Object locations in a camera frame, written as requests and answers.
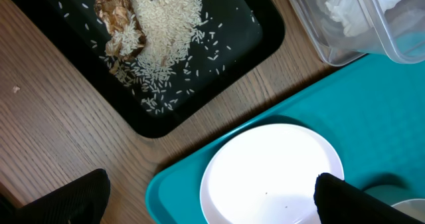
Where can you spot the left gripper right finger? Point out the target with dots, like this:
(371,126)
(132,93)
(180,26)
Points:
(338,202)

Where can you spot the large white plate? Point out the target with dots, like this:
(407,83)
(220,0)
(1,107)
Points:
(267,174)

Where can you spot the white paper cup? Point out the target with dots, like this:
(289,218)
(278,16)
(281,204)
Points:
(412,207)

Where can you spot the black rectangular tray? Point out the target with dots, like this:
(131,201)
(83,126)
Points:
(52,24)

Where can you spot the clear plastic storage bin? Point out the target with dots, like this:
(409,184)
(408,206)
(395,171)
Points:
(342,31)

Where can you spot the spilled rice pile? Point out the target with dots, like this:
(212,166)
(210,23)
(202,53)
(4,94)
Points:
(190,44)

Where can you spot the brown food scrap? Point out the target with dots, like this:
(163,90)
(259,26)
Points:
(127,38)

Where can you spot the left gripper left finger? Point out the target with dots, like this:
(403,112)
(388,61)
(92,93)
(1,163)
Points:
(83,200)

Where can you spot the teal serving tray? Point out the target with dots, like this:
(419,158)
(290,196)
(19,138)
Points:
(371,111)

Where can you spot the white napkin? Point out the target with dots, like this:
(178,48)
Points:
(350,14)

